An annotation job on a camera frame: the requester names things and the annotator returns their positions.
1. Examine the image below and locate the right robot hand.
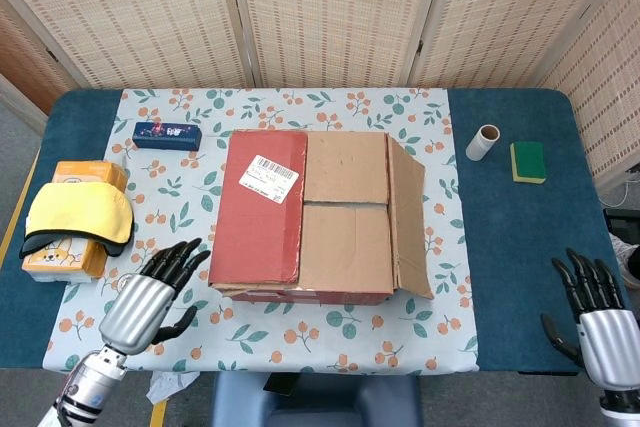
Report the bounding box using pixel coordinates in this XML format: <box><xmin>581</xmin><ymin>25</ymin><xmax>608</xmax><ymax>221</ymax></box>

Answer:
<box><xmin>540</xmin><ymin>246</ymin><xmax>640</xmax><ymax>394</ymax></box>

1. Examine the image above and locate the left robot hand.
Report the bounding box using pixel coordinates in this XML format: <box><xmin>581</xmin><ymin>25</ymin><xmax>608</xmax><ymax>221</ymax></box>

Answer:
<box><xmin>98</xmin><ymin>238</ymin><xmax>212</xmax><ymax>356</ymax></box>

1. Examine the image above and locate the cardboard box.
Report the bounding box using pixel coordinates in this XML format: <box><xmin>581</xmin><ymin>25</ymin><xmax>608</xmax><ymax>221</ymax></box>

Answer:
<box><xmin>207</xmin><ymin>129</ymin><xmax>435</xmax><ymax>306</ymax></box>

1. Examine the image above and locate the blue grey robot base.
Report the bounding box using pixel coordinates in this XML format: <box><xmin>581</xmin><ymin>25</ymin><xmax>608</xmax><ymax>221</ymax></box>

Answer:
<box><xmin>209</xmin><ymin>373</ymin><xmax>425</xmax><ymax>427</ymax></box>

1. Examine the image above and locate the crumpled white paper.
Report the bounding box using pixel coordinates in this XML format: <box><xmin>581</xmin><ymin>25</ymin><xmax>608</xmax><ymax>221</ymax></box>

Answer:
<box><xmin>146</xmin><ymin>370</ymin><xmax>201</xmax><ymax>406</ymax></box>

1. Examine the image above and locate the white shoe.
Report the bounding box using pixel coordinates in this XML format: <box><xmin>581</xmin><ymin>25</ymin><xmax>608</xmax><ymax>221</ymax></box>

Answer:
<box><xmin>612</xmin><ymin>234</ymin><xmax>640</xmax><ymax>289</ymax></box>

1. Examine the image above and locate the yellow eye mask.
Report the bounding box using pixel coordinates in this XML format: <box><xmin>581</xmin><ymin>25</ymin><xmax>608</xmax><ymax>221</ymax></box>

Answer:
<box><xmin>18</xmin><ymin>181</ymin><xmax>137</xmax><ymax>259</ymax></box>

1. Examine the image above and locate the black floor box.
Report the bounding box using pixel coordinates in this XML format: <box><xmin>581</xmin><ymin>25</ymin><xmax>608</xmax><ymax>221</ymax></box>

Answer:
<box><xmin>602</xmin><ymin>207</ymin><xmax>640</xmax><ymax>248</ymax></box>

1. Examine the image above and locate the dark blue table cover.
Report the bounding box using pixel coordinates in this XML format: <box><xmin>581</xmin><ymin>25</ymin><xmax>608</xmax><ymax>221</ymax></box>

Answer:
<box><xmin>0</xmin><ymin>88</ymin><xmax>638</xmax><ymax>377</ymax></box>

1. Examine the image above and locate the orange tissue pack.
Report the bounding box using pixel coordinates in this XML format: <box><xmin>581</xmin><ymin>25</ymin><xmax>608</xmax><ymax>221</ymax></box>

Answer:
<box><xmin>20</xmin><ymin>160</ymin><xmax>130</xmax><ymax>284</ymax></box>

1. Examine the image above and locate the flat black device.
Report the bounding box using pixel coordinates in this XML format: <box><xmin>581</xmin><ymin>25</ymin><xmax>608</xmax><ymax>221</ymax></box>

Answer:
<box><xmin>263</xmin><ymin>373</ymin><xmax>301</xmax><ymax>396</ymax></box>

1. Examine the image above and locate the floral fruit print tablecloth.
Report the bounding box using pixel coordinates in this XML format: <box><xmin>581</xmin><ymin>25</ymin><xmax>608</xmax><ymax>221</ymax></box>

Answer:
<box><xmin>42</xmin><ymin>87</ymin><xmax>481</xmax><ymax>376</ymax></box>

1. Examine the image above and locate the dark blue printed box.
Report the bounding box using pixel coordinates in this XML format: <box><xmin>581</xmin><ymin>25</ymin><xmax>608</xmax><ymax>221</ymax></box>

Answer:
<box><xmin>132</xmin><ymin>121</ymin><xmax>203</xmax><ymax>152</ymax></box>

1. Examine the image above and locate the green and yellow sponge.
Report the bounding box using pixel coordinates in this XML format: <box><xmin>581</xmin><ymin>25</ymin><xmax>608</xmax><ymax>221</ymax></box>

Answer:
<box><xmin>509</xmin><ymin>140</ymin><xmax>547</xmax><ymax>185</ymax></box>

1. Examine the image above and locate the woven folding screen panel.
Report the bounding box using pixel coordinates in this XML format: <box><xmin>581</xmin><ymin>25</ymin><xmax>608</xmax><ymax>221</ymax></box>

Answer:
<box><xmin>224</xmin><ymin>0</ymin><xmax>447</xmax><ymax>90</ymax></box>
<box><xmin>537</xmin><ymin>0</ymin><xmax>640</xmax><ymax>194</ymax></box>
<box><xmin>408</xmin><ymin>0</ymin><xmax>640</xmax><ymax>92</ymax></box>
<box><xmin>0</xmin><ymin>0</ymin><xmax>257</xmax><ymax>92</ymax></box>
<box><xmin>0</xmin><ymin>0</ymin><xmax>79</xmax><ymax>118</ymax></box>

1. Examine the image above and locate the cardboard tube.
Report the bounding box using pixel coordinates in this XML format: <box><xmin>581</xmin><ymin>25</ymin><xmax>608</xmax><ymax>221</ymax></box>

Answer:
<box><xmin>465</xmin><ymin>124</ymin><xmax>502</xmax><ymax>162</ymax></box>

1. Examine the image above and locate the white floor cable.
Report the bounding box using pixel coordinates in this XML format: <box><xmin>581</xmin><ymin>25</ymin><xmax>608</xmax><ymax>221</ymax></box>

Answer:
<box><xmin>599</xmin><ymin>180</ymin><xmax>640</xmax><ymax>209</ymax></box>

